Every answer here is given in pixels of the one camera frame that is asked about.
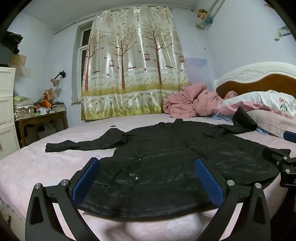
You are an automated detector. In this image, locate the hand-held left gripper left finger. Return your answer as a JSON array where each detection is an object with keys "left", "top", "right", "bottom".
[{"left": 25, "top": 157, "right": 100, "bottom": 241}]

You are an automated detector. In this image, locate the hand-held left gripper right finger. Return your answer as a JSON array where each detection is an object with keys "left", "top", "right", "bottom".
[{"left": 195, "top": 158, "right": 271, "bottom": 241}]

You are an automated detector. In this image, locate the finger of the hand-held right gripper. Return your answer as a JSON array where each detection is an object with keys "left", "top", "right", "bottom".
[
  {"left": 262, "top": 147, "right": 291, "bottom": 165},
  {"left": 283, "top": 131, "right": 296, "bottom": 142}
]

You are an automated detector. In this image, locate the black coat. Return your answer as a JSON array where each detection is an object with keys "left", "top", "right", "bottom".
[{"left": 45, "top": 106, "right": 291, "bottom": 219}]

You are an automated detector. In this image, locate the pink pillow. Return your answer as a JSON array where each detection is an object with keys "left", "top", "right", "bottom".
[{"left": 246, "top": 109, "right": 296, "bottom": 139}]

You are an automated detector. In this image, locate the white floral pillow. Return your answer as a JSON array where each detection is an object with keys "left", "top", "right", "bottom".
[{"left": 220, "top": 90, "right": 296, "bottom": 119}]

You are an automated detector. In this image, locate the bed with pink sheet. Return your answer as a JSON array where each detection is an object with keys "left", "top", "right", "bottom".
[{"left": 0, "top": 113, "right": 296, "bottom": 241}]

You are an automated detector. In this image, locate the light blue cloth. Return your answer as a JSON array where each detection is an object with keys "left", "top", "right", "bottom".
[{"left": 205, "top": 113, "right": 269, "bottom": 135}]

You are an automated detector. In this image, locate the white and wooden headboard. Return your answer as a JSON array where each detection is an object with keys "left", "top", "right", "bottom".
[{"left": 211, "top": 62, "right": 296, "bottom": 99}]

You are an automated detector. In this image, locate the wooden side table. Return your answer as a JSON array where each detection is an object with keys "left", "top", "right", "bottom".
[{"left": 15, "top": 108, "right": 69, "bottom": 149}]

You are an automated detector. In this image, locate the pink quilt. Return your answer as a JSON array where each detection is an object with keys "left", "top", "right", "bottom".
[{"left": 162, "top": 83, "right": 238, "bottom": 118}]

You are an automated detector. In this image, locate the orange toy clutter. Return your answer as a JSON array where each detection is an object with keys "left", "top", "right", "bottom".
[{"left": 34, "top": 88, "right": 57, "bottom": 114}]

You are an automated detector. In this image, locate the white drawer cabinet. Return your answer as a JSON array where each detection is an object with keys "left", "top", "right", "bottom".
[{"left": 0, "top": 66, "right": 21, "bottom": 159}]

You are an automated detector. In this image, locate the black clamp desk lamp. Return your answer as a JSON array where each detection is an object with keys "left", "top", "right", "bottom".
[{"left": 50, "top": 70, "right": 67, "bottom": 88}]

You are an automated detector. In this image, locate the tree print curtain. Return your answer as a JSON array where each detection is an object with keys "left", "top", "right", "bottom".
[{"left": 80, "top": 5, "right": 192, "bottom": 120}]

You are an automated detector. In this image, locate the cardboard box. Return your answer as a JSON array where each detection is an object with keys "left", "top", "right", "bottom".
[{"left": 9, "top": 54, "right": 27, "bottom": 67}]

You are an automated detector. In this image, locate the hanging doll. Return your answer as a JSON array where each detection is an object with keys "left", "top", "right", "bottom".
[{"left": 196, "top": 9, "right": 213, "bottom": 26}]

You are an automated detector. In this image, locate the black bag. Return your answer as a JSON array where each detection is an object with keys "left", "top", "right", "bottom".
[{"left": 0, "top": 31, "right": 23, "bottom": 66}]

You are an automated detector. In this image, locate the small wall picture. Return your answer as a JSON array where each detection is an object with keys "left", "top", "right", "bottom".
[{"left": 275, "top": 24, "right": 291, "bottom": 41}]

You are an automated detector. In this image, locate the pale wall poster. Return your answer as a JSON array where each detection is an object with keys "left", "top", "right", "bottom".
[{"left": 184, "top": 57, "right": 208, "bottom": 91}]

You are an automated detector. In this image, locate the white frame window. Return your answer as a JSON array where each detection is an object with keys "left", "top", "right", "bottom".
[{"left": 73, "top": 22, "right": 93, "bottom": 105}]

